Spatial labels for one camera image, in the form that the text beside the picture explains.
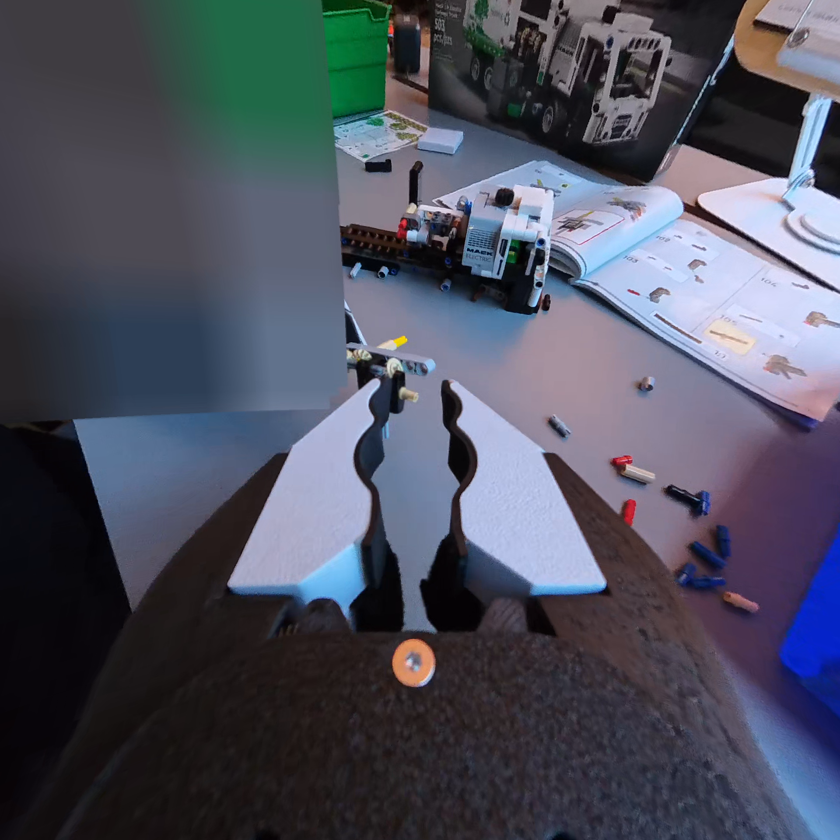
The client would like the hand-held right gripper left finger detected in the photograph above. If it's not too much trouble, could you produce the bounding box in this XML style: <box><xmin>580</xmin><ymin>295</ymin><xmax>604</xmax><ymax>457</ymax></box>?
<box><xmin>226</xmin><ymin>378</ymin><xmax>395</xmax><ymax>632</ymax></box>

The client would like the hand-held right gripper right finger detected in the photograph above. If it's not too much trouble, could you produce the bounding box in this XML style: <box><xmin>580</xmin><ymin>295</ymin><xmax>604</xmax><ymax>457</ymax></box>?
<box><xmin>440</xmin><ymin>379</ymin><xmax>609</xmax><ymax>597</ymax></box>

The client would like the small lego gear assembly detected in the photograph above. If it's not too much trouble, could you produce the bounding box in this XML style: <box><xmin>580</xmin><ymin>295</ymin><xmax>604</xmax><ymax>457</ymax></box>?
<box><xmin>346</xmin><ymin>336</ymin><xmax>436</xmax><ymax>414</ymax></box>

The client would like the group of blue lego pins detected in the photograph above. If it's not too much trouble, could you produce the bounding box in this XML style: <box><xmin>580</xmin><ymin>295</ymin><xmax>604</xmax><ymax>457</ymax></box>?
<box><xmin>664</xmin><ymin>483</ymin><xmax>733</xmax><ymax>589</ymax></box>

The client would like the white lego truck model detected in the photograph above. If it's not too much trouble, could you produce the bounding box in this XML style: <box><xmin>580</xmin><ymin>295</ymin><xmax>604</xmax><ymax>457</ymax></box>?
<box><xmin>340</xmin><ymin>164</ymin><xmax>552</xmax><ymax>316</ymax></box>

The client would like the dark lego set box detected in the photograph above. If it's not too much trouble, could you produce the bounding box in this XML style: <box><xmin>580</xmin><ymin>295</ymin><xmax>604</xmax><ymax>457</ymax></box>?
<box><xmin>428</xmin><ymin>0</ymin><xmax>749</xmax><ymax>183</ymax></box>

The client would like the open instruction booklet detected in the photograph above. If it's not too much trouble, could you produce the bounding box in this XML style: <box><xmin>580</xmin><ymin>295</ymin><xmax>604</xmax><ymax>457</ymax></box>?
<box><xmin>433</xmin><ymin>161</ymin><xmax>840</xmax><ymax>431</ymax></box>

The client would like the blue plastic bin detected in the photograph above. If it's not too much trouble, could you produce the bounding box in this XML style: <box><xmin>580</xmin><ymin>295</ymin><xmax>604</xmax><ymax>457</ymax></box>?
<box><xmin>780</xmin><ymin>538</ymin><xmax>840</xmax><ymax>698</ymax></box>

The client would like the white desk stand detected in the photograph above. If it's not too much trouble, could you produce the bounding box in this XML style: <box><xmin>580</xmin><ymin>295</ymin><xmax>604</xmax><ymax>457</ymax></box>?
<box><xmin>697</xmin><ymin>26</ymin><xmax>840</xmax><ymax>293</ymax></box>

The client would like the green and white sticker sheet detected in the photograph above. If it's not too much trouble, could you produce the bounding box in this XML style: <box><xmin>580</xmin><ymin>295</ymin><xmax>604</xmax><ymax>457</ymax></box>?
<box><xmin>333</xmin><ymin>110</ymin><xmax>429</xmax><ymax>163</ymax></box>

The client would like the green plastic bin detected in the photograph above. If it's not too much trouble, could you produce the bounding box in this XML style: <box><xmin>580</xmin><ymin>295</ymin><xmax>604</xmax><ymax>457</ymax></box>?
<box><xmin>322</xmin><ymin>0</ymin><xmax>392</xmax><ymax>119</ymax></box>

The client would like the black container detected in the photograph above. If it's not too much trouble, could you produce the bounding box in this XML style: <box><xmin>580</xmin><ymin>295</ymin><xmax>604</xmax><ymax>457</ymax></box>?
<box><xmin>392</xmin><ymin>13</ymin><xmax>422</xmax><ymax>74</ymax></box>

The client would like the light wooden board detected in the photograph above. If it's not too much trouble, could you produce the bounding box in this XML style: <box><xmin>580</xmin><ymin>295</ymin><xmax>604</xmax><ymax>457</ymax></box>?
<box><xmin>734</xmin><ymin>0</ymin><xmax>840</xmax><ymax>102</ymax></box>

